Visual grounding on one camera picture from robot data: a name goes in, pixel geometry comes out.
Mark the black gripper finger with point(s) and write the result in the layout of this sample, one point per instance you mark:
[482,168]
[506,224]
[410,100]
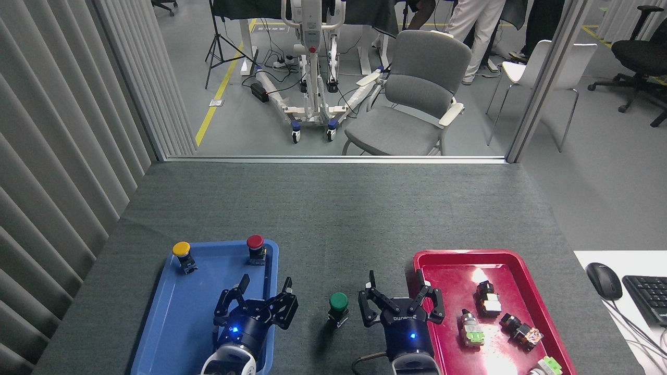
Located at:
[285,312]
[437,307]
[223,304]
[367,310]

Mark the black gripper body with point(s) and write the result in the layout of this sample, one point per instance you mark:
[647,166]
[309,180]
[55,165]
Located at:
[409,333]
[245,328]

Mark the green push button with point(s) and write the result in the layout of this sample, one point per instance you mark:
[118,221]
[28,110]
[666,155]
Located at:
[338,300]

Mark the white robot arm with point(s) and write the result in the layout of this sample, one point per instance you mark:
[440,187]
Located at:
[232,362]

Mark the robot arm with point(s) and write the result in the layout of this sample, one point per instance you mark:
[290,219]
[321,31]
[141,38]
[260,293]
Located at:
[414,367]

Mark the yellow push button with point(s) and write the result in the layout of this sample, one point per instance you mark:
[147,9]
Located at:
[181,248]

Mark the red push button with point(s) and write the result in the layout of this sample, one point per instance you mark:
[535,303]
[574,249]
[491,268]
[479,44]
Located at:
[255,241]

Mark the red plastic tray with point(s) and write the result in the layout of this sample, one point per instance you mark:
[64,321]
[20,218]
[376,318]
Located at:
[453,263]

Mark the blue plastic tray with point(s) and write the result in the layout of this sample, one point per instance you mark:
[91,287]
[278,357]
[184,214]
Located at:
[167,323]

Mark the black computer mouse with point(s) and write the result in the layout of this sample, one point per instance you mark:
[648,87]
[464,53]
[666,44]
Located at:
[604,280]

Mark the white desk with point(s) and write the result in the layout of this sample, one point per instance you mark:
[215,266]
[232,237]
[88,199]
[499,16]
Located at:
[633,260]

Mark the floor socket plate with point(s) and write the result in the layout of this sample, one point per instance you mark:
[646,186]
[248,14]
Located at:
[216,102]

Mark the black keyboard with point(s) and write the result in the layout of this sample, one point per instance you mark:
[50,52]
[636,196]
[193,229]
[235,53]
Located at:
[649,299]

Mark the grey upholstered armchair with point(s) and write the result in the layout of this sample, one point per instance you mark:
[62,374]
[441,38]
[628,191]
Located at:
[417,94]

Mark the black power brick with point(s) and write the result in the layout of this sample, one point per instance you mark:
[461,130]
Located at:
[259,92]

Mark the white wheeled stand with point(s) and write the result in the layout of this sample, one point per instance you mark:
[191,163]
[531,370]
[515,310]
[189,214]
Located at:
[311,78]

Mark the white power strip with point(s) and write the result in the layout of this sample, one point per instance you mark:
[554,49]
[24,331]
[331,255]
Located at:
[284,62]

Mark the white plastic chair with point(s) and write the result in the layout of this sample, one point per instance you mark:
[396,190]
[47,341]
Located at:
[526,67]

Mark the black tripod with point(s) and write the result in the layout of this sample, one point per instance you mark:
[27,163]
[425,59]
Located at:
[219,47]

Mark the person in pale trousers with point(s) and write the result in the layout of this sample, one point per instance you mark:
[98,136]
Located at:
[482,26]

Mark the person leaning over table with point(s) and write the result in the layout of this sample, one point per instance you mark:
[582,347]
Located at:
[422,11]

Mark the black draped table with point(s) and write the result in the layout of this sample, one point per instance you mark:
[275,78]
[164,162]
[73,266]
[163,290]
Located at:
[365,13]

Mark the person in dark trousers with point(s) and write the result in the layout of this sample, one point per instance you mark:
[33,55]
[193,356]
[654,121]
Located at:
[542,21]

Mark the black office chair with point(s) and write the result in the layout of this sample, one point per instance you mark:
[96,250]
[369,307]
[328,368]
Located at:
[641,54]

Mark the silver green selector switch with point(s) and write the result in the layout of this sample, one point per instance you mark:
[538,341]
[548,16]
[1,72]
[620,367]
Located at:
[471,330]

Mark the black and white switch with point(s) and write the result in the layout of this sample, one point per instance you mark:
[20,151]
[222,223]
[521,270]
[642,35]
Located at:
[489,304]

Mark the black amber switch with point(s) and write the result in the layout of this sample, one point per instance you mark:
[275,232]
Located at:
[523,330]

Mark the white green switch block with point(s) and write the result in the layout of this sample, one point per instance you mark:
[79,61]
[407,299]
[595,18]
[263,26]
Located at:
[547,365]

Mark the silver table edge rail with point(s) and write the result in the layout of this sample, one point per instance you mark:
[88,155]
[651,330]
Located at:
[333,159]

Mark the silver frame post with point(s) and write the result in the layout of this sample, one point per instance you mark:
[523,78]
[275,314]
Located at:
[547,78]
[151,94]

